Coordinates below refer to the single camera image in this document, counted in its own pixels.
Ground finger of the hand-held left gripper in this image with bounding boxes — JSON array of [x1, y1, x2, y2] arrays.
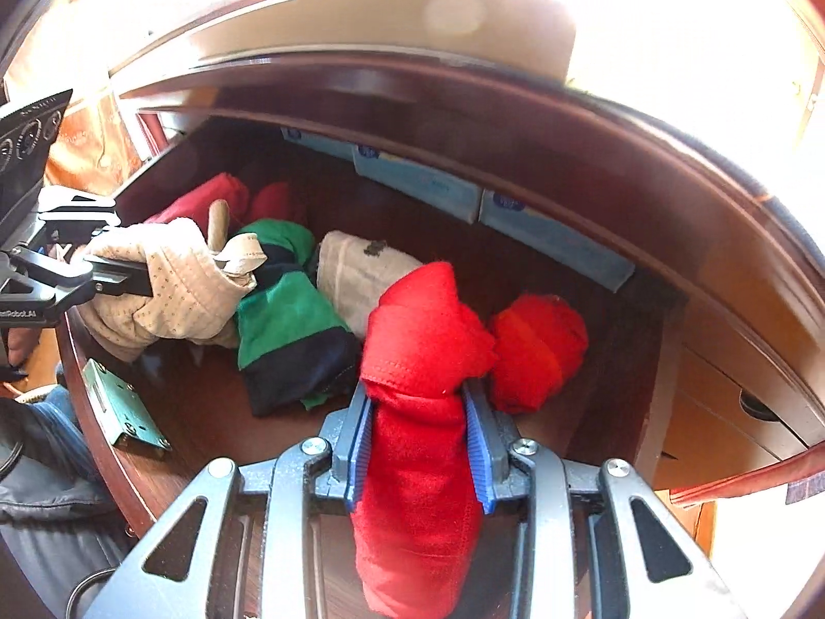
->
[[35, 188, 126, 239], [13, 251, 156, 322]]

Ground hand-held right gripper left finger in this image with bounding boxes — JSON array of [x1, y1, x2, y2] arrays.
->
[[84, 380, 376, 619]]

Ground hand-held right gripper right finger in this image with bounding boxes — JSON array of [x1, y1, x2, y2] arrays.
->
[[460, 383, 742, 619]]

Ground cream dotted underwear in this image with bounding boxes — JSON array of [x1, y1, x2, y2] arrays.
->
[[77, 200, 268, 362]]

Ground bright red underwear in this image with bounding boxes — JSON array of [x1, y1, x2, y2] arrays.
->
[[486, 293, 590, 415], [351, 261, 500, 616]]

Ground dark red underwear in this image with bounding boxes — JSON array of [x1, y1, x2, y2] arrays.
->
[[248, 182, 307, 226], [143, 172, 252, 239]]

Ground green navy underwear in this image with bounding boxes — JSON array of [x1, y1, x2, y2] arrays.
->
[[232, 219, 362, 417]]

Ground wooden drawer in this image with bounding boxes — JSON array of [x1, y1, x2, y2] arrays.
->
[[654, 329, 806, 491], [55, 112, 687, 539]]

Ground closed wooden drawer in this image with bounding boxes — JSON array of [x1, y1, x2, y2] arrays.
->
[[654, 329, 806, 491]]

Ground person's left hand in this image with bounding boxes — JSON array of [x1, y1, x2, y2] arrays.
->
[[2, 325, 35, 370]]

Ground brown glossy bag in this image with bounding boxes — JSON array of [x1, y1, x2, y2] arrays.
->
[[45, 93, 162, 198]]

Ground green metal lock plate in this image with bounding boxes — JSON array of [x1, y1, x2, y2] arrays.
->
[[81, 357, 172, 455]]

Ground person's blue jeans leg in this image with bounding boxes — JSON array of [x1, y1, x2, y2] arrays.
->
[[0, 383, 85, 465]]

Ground blue tissue box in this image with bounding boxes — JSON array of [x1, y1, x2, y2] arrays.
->
[[478, 188, 636, 291], [280, 125, 358, 162], [353, 142, 484, 225]]

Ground dark grey jacket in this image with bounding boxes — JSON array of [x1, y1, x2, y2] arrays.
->
[[0, 451, 136, 600]]

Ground black cable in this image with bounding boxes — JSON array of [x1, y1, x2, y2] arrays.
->
[[64, 564, 123, 619]]

